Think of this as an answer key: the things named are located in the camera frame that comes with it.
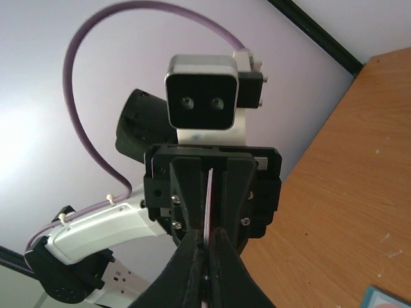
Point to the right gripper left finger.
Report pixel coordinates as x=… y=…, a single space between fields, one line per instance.
x=180 y=283

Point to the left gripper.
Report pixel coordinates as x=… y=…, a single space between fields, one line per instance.
x=246 y=189

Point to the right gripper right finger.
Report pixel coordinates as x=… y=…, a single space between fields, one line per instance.
x=230 y=284

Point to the teal card holder wallet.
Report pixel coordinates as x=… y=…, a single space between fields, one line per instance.
x=377 y=298

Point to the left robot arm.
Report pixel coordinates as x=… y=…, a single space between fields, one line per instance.
x=74 y=263

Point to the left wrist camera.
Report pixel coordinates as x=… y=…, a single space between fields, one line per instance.
x=208 y=96

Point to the black frame post left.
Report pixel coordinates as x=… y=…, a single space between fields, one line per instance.
x=297 y=16

